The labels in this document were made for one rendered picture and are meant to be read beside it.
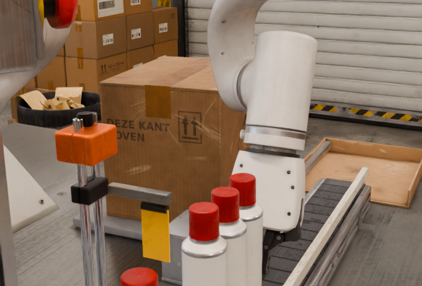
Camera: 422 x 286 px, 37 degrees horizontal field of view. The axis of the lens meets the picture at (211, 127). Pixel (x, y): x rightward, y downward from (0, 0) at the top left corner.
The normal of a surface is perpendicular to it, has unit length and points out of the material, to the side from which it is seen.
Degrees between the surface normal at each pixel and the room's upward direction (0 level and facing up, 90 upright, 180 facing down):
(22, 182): 40
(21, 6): 90
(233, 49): 87
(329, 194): 0
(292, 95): 75
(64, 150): 90
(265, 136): 70
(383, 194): 0
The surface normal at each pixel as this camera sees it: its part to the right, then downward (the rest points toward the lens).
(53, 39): 0.80, 0.57
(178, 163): -0.33, 0.26
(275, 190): -0.40, -0.08
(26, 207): 0.56, -0.66
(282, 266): -0.01, -0.96
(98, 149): 0.91, 0.11
